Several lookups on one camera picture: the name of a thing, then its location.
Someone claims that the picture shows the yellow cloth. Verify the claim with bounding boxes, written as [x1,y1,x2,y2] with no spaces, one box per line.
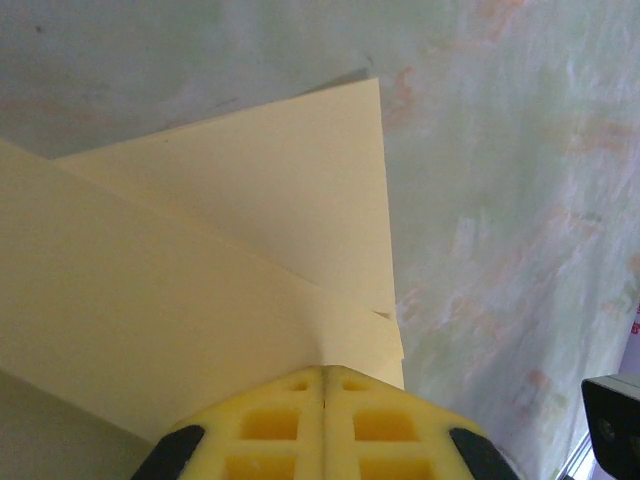
[0,77,405,446]

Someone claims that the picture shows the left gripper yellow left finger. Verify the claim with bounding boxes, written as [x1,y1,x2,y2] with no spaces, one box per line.
[132,364,327,480]

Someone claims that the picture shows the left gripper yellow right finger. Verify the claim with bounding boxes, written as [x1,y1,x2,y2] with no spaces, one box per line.
[324,364,521,480]

